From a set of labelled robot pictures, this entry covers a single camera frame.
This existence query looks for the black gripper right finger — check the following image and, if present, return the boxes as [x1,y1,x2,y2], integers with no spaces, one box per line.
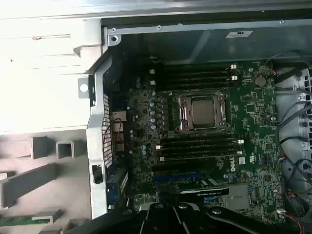
[173,201,302,234]

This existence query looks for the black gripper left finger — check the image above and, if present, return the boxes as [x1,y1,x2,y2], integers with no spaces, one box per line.
[60,201,181,234]

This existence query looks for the green RAM stick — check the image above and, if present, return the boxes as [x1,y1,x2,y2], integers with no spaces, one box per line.
[0,216,51,228]

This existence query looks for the RAM slot white clips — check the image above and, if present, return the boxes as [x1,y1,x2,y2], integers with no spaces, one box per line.
[158,150,244,163]
[150,75,239,86]
[155,138,245,151]
[149,63,238,75]

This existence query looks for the RAM slot black clips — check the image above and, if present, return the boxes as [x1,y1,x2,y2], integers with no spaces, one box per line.
[160,146,238,155]
[156,81,234,90]
[156,70,238,79]
[160,135,238,143]

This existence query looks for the black graphics card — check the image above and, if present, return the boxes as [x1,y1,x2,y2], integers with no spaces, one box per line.
[156,177,230,203]

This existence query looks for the black case latch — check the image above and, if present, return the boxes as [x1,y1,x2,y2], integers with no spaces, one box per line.
[92,164,102,185]

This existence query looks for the grey parts rack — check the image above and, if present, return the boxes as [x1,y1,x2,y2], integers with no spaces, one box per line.
[0,129,91,234]

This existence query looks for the black expansion slot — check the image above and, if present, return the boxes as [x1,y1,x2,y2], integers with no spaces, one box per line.
[152,165,203,174]

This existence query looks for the green motherboard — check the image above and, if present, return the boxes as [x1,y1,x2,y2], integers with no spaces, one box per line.
[126,60,286,222]

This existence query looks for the black open PC case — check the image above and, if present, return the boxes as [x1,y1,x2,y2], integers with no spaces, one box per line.
[77,14,312,234]

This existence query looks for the silver CPU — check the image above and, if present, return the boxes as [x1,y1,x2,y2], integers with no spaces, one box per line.
[191,96,217,129]

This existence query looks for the metal socket cover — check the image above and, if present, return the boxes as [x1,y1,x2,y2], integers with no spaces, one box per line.
[179,94,227,132]

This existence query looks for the CPU socket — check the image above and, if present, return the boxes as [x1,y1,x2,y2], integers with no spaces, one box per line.
[172,91,232,134]

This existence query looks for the silver coin battery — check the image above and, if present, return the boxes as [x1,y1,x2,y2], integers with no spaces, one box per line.
[254,76,267,88]

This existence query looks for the metal drive cage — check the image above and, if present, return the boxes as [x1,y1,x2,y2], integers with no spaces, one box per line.
[274,62,312,220]

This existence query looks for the red black fan wire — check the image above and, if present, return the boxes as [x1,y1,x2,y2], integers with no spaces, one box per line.
[101,118,122,142]

